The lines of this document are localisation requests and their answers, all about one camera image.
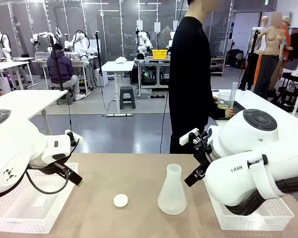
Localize grey plastic stool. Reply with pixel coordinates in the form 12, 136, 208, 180
119, 86, 137, 110

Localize person in black sweater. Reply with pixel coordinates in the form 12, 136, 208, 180
168, 0, 226, 154

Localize white round flask cap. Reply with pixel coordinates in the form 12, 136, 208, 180
113, 193, 129, 208

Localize clear plastic graduated cylinder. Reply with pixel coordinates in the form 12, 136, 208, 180
227, 81, 239, 111

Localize seated person purple hoodie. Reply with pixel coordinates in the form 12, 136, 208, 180
46, 43, 86, 101

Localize white standing desk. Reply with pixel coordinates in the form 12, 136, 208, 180
100, 60, 135, 117

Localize person's right forearm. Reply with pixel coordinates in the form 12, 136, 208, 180
206, 104, 226, 119

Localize bare mannequin grey trousers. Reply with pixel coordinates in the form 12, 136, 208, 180
253, 12, 287, 98

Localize mannequin in orange clothes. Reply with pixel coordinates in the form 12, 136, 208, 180
281, 16, 293, 62

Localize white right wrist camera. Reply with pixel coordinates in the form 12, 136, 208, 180
179, 128, 200, 146

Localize translucent plastic conical flask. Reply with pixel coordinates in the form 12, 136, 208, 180
157, 163, 188, 215

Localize white paper label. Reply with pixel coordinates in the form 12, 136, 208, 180
33, 195, 48, 208

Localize person's right hand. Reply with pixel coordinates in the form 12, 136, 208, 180
224, 107, 236, 119

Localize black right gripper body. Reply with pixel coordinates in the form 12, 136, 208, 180
192, 137, 214, 172

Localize yellow plastic basket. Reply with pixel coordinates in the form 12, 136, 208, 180
151, 49, 168, 60

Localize black plastic tray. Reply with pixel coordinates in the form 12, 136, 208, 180
215, 100, 246, 121

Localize black tripod pole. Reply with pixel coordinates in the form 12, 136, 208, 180
94, 31, 104, 75
47, 34, 73, 131
239, 28, 261, 91

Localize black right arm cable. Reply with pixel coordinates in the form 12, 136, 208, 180
223, 175, 298, 216

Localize white empty side table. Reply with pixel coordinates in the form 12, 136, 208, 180
0, 89, 69, 136

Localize shoe rack shelf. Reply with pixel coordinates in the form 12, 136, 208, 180
210, 57, 225, 76

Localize clear plastic beaker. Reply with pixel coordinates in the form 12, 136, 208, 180
217, 92, 231, 110

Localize black trolley cart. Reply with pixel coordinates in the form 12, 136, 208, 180
270, 71, 298, 112

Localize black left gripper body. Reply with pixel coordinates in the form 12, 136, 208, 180
27, 160, 68, 176

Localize white perforated plastic basket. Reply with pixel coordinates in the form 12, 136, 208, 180
203, 178, 295, 231
0, 162, 79, 234

